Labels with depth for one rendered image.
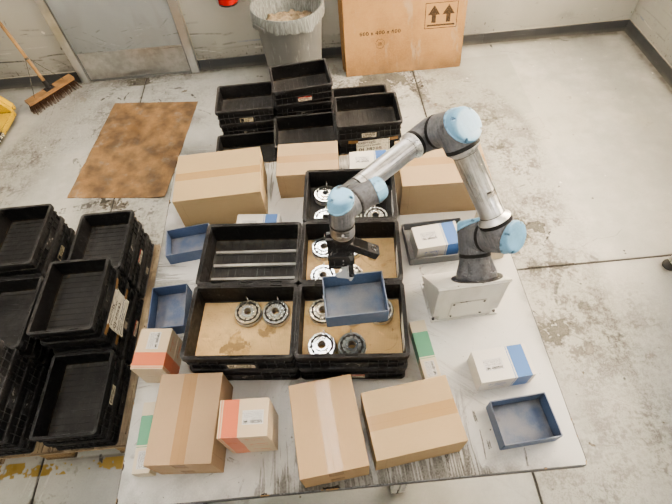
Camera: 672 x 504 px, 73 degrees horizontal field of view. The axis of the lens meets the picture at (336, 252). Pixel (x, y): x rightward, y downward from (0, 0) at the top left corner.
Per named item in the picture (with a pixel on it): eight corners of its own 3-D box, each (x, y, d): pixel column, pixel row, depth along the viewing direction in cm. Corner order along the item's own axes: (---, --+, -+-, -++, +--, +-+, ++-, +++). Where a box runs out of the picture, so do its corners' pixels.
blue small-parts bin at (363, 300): (381, 281, 156) (382, 270, 150) (388, 320, 147) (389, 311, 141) (323, 287, 156) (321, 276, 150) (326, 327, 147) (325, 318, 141)
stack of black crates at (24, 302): (25, 311, 264) (-15, 280, 236) (77, 306, 264) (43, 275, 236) (1, 378, 241) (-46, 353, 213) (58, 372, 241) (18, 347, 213)
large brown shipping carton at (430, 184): (469, 165, 235) (477, 135, 219) (483, 209, 218) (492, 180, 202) (392, 170, 236) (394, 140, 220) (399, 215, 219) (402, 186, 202)
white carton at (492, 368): (517, 352, 176) (523, 343, 169) (529, 382, 170) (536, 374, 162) (466, 360, 176) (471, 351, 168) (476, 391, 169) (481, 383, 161)
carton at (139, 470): (150, 407, 172) (143, 402, 167) (166, 406, 172) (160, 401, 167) (138, 477, 158) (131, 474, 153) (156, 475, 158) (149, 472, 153)
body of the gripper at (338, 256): (328, 253, 148) (325, 226, 139) (354, 251, 148) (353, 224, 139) (329, 271, 143) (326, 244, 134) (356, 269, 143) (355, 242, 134)
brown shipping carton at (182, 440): (176, 389, 175) (161, 374, 162) (233, 386, 175) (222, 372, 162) (161, 474, 158) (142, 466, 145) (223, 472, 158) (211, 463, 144)
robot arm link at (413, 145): (420, 114, 163) (320, 189, 146) (441, 107, 153) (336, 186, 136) (434, 142, 167) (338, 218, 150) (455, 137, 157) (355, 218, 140)
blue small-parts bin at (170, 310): (158, 295, 200) (152, 287, 194) (192, 291, 200) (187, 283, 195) (153, 337, 189) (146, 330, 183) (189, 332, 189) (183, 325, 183)
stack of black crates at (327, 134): (336, 150, 328) (334, 111, 300) (340, 180, 310) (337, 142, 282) (281, 155, 328) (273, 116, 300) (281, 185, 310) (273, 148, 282)
